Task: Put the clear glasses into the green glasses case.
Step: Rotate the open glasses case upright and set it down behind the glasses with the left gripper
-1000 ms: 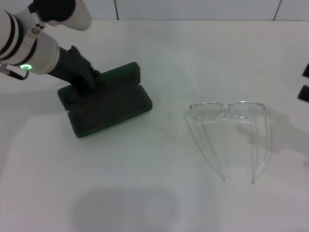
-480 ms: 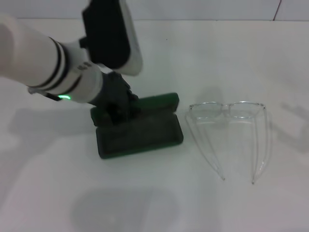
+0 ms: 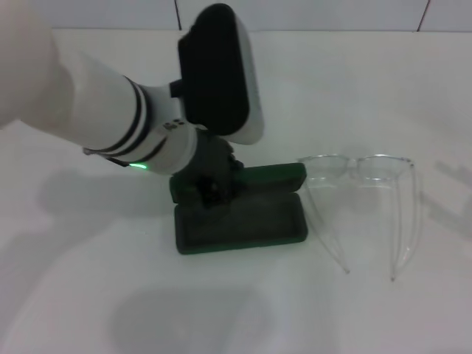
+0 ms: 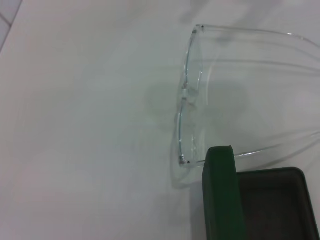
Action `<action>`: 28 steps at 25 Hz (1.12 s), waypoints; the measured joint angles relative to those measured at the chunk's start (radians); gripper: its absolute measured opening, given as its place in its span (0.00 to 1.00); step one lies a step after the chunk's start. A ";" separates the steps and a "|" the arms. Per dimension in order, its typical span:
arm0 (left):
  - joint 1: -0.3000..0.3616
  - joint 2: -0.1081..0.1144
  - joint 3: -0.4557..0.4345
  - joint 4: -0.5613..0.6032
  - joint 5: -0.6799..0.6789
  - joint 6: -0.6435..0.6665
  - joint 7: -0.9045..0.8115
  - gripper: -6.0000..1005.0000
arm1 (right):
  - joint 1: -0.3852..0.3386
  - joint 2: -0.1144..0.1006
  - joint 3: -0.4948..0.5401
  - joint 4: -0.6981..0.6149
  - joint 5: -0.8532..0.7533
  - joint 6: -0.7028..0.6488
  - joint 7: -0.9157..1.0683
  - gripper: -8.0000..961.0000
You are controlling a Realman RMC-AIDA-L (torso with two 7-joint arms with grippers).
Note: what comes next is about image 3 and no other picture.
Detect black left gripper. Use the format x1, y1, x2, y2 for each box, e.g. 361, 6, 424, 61
179, 128, 245, 212

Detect green glasses case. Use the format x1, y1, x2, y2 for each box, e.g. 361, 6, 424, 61
168, 163, 309, 256

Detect clear white glasses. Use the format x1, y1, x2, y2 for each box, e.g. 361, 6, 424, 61
296, 153, 421, 283

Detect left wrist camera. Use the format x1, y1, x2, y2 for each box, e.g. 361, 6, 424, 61
169, 2, 266, 145

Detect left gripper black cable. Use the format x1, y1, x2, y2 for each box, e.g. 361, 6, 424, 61
81, 146, 131, 167

